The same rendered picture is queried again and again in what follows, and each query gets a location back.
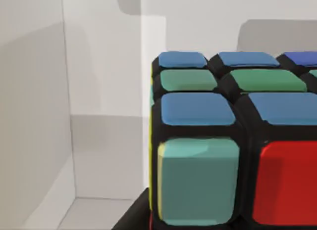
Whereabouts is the multicoloured puzzle cube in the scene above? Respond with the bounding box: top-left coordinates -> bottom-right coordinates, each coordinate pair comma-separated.
148,50 -> 317,230

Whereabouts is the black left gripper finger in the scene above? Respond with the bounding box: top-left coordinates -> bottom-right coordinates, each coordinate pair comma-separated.
110,187 -> 152,230

